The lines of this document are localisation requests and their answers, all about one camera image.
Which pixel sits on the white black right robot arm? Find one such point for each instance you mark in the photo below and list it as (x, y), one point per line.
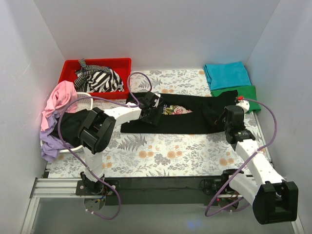
(272, 197)

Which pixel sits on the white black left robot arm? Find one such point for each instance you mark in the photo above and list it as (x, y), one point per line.
(96, 131)

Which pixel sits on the black white striped shirt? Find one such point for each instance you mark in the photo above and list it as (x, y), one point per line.
(97, 79)

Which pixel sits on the folded green t shirt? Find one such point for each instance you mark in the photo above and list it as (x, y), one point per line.
(248, 92)

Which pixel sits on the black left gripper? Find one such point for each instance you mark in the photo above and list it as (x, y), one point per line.
(151, 117)

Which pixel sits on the black shirt in basket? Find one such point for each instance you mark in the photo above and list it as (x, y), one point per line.
(70, 125)

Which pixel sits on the floral patterned table mat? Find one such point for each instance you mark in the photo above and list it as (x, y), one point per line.
(139, 155)

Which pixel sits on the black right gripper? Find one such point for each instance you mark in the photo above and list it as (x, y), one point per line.
(222, 119)

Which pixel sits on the black floral print t shirt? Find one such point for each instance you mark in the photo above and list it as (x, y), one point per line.
(201, 120)

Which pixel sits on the pink shirt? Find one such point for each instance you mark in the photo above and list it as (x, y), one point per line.
(62, 94)

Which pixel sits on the white plastic laundry basket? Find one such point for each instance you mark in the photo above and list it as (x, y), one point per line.
(81, 105)

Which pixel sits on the aluminium frame rail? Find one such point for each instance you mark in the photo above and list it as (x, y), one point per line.
(74, 187)

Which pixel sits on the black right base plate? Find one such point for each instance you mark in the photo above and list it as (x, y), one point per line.
(211, 186)

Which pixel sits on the lavender shirt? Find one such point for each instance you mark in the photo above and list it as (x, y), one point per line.
(51, 145)

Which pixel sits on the folded blue t shirt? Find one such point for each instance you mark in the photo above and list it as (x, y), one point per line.
(222, 76)

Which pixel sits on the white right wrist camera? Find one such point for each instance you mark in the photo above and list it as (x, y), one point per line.
(242, 103)

